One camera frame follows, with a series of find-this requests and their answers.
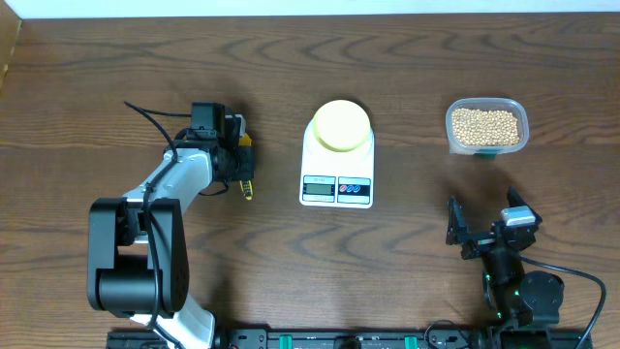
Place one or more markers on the clear plastic container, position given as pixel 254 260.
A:
pixel 488 104

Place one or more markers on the yellow measuring scoop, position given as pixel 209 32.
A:
pixel 246 185

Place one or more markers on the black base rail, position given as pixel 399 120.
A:
pixel 442 337

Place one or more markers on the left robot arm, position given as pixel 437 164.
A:
pixel 137 259

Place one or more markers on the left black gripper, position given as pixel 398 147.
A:
pixel 246 164

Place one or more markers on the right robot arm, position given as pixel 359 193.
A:
pixel 526 303

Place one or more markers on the white digital kitchen scale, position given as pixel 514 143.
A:
pixel 336 179

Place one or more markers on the soybeans pile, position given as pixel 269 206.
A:
pixel 485 128

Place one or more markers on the yellow bowl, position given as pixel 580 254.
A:
pixel 341 125

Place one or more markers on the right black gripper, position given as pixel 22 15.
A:
pixel 478 242

